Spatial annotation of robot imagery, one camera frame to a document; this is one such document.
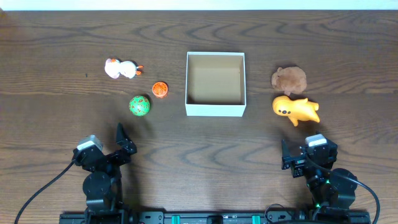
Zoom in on brown plush toy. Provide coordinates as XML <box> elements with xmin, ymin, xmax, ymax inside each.
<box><xmin>271</xmin><ymin>67</ymin><xmax>307</xmax><ymax>96</ymax></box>

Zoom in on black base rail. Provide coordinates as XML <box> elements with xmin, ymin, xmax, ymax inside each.
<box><xmin>59</xmin><ymin>210</ymin><xmax>371</xmax><ymax>224</ymax></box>

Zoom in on left black cable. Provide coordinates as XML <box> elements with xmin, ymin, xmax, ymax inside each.
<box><xmin>14</xmin><ymin>159</ymin><xmax>77</xmax><ymax>224</ymax></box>

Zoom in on black cable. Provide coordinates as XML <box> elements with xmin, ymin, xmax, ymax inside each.
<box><xmin>306</xmin><ymin>155</ymin><xmax>381</xmax><ymax>224</ymax></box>
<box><xmin>14</xmin><ymin>159</ymin><xmax>77</xmax><ymax>224</ymax></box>

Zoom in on orange ribbed round toy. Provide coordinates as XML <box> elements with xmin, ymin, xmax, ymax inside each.
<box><xmin>152</xmin><ymin>82</ymin><xmax>169</xmax><ymax>98</ymax></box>

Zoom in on right black cable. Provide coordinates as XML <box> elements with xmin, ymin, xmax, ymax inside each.
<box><xmin>306</xmin><ymin>155</ymin><xmax>381</xmax><ymax>224</ymax></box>

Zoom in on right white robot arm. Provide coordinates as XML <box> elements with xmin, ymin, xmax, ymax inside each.
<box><xmin>282</xmin><ymin>134</ymin><xmax>357</xmax><ymax>219</ymax></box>

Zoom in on green number ball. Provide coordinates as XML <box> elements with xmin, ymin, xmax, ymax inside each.
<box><xmin>129</xmin><ymin>95</ymin><xmax>150</xmax><ymax>116</ymax></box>

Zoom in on white cardboard box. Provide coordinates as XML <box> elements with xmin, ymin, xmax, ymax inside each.
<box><xmin>185</xmin><ymin>52</ymin><xmax>246</xmax><ymax>117</ymax></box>

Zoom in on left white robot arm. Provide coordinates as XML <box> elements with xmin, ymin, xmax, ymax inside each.
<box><xmin>72</xmin><ymin>123</ymin><xmax>137</xmax><ymax>213</ymax></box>

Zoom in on white pink duck toy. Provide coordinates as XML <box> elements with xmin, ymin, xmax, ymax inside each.
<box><xmin>104</xmin><ymin>58</ymin><xmax>144</xmax><ymax>79</ymax></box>

